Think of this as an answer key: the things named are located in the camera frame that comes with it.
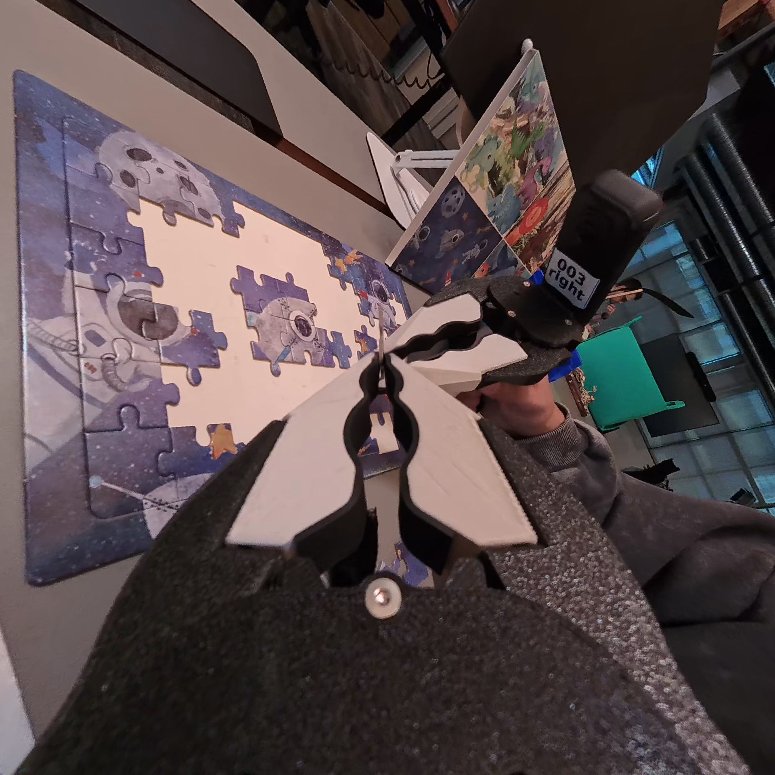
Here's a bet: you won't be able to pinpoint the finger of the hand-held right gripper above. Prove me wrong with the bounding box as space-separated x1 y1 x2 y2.
389 294 485 359
423 333 529 398

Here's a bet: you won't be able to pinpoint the person's right hand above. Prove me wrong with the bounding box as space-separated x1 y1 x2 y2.
463 378 570 440

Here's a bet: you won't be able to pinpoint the black wall monitor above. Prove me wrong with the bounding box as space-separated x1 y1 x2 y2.
639 334 721 440

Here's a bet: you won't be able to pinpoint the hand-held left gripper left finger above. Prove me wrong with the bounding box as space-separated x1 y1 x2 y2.
224 352 381 575

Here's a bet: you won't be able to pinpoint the glass window wall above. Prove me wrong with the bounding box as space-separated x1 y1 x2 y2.
624 151 775 503

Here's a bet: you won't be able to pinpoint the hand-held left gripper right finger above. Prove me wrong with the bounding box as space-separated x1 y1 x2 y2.
383 352 540 575

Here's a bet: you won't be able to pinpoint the green plastic bin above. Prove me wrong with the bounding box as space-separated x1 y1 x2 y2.
575 318 686 432

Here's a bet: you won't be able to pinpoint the joined satellite puzzle pieces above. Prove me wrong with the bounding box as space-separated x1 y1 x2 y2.
230 265 320 349

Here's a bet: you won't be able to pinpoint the black coiled cable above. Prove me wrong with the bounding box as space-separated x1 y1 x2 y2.
312 45 452 92

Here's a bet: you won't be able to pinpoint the person's right forearm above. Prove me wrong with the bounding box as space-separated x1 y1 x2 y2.
515 402 775 627

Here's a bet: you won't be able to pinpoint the adjoining grey desk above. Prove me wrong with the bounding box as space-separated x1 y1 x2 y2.
194 0 391 203

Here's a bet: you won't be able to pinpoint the purple helmet-part puzzle piece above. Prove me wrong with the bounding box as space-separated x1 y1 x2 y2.
160 309 230 386

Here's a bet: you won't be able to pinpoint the black rounded panel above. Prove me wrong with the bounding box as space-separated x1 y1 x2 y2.
79 0 284 137

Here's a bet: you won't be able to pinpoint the purple starry puzzle piece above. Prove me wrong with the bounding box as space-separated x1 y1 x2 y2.
315 327 354 371

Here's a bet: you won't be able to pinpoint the pale streaked puzzle piece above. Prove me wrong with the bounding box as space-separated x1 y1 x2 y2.
250 330 293 377

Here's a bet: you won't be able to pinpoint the blue plastic bin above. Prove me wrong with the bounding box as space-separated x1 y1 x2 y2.
530 271 583 383

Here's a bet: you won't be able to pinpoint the dark upright screen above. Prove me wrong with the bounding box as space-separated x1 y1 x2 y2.
442 0 727 182

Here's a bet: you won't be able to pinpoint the star print puzzle piece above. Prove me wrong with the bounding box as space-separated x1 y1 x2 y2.
207 423 241 461

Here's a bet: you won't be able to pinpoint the printed puzzle box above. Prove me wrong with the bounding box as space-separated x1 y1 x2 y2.
386 48 576 297

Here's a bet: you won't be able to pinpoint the space puzzle board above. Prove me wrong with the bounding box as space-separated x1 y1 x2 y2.
12 69 420 586

